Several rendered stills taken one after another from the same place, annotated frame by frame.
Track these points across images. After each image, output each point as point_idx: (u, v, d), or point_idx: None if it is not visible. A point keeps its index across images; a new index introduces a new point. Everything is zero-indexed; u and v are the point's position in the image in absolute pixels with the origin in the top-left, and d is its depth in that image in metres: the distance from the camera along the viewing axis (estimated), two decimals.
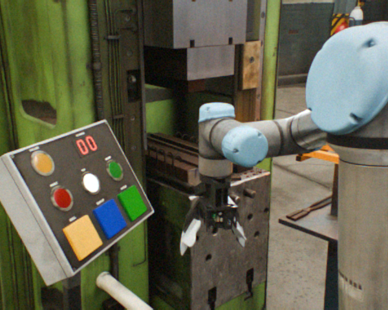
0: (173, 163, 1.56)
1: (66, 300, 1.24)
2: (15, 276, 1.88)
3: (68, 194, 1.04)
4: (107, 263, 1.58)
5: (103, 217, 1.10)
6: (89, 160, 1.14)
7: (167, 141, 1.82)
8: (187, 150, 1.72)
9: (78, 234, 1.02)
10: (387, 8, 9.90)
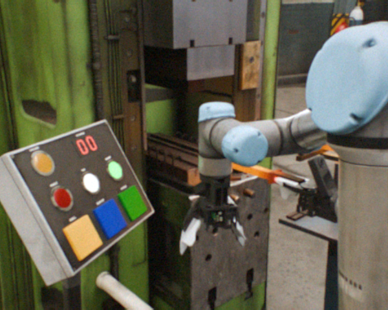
0: (173, 163, 1.56)
1: (66, 300, 1.24)
2: (15, 276, 1.88)
3: (68, 194, 1.04)
4: (107, 263, 1.58)
5: (103, 217, 1.10)
6: (89, 160, 1.14)
7: (167, 141, 1.82)
8: (187, 150, 1.72)
9: (78, 234, 1.02)
10: (387, 8, 9.90)
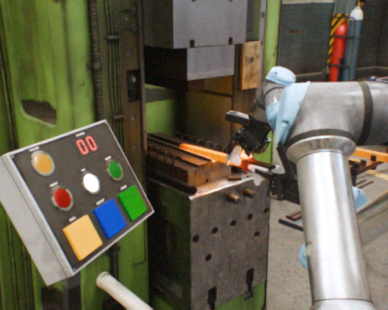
0: (173, 163, 1.56)
1: (66, 300, 1.24)
2: (15, 276, 1.88)
3: (68, 194, 1.04)
4: (107, 263, 1.58)
5: (103, 217, 1.10)
6: (89, 160, 1.14)
7: (167, 141, 1.82)
8: None
9: (78, 234, 1.02)
10: (387, 8, 9.90)
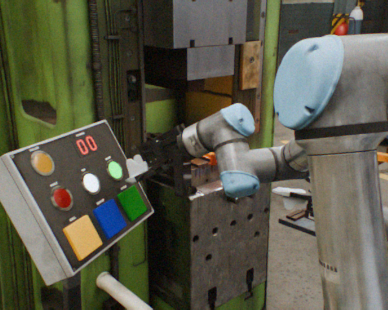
0: None
1: (66, 300, 1.24)
2: (15, 276, 1.88)
3: (68, 194, 1.04)
4: (107, 263, 1.58)
5: (103, 217, 1.10)
6: (89, 160, 1.14)
7: None
8: None
9: (78, 234, 1.02)
10: (387, 8, 9.90)
